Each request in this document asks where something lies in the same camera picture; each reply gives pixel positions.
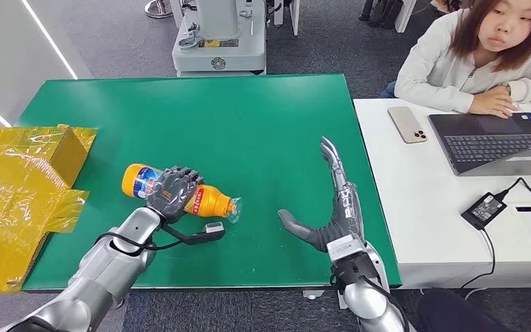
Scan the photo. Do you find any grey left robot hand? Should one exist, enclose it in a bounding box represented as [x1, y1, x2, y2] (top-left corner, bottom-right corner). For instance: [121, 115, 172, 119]
[145, 165, 205, 225]

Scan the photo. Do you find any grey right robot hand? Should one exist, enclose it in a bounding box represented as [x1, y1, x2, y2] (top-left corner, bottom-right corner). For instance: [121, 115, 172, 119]
[277, 136, 366, 254]

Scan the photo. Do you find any orange detergent bottle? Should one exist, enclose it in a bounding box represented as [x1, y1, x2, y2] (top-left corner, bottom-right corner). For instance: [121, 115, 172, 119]
[121, 163, 243, 225]

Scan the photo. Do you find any beige smartphone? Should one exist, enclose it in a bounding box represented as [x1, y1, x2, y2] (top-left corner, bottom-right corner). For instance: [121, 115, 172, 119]
[387, 106, 429, 145]

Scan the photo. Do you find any black power adapter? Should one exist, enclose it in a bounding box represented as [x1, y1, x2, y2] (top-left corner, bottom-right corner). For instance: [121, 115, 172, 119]
[460, 192, 508, 232]

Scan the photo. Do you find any yellow taped cardboard box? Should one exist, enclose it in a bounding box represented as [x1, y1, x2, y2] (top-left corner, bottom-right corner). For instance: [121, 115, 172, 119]
[0, 123, 99, 294]

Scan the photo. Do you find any grey laptop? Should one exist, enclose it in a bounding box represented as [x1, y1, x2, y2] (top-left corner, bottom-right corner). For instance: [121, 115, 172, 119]
[428, 112, 531, 177]

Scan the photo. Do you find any person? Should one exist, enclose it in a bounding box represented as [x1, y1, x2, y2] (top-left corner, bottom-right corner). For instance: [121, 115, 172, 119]
[378, 0, 531, 120]

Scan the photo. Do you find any round metal stand base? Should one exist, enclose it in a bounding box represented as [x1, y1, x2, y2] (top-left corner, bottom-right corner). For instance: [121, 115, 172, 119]
[144, 0, 174, 20]

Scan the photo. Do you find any white desk leg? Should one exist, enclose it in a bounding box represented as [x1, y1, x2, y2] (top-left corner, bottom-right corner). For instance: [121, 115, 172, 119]
[288, 0, 301, 37]

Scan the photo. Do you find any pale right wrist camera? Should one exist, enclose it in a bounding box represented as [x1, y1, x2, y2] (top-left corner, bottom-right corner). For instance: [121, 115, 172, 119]
[326, 234, 368, 264]

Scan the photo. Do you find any black mains cable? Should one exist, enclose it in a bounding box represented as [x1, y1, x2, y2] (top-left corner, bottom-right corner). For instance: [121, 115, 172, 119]
[458, 228, 497, 291]

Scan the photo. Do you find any thin black adapter cable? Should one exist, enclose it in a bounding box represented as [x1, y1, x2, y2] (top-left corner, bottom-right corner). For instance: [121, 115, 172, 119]
[498, 177, 531, 210]

